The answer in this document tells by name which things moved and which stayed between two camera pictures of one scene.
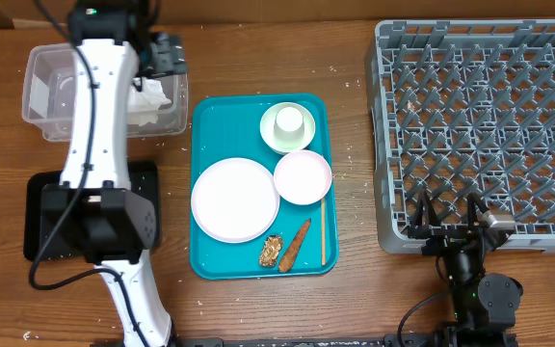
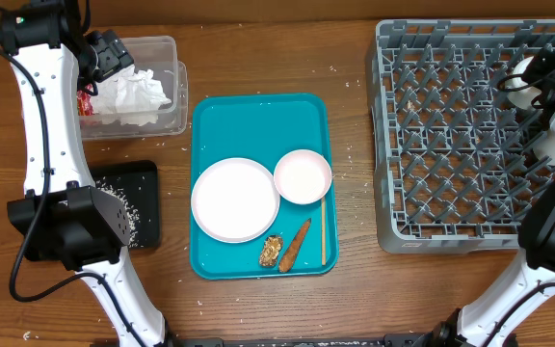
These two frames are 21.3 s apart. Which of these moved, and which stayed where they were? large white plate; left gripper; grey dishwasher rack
Moved: left gripper
Stayed: large white plate; grey dishwasher rack
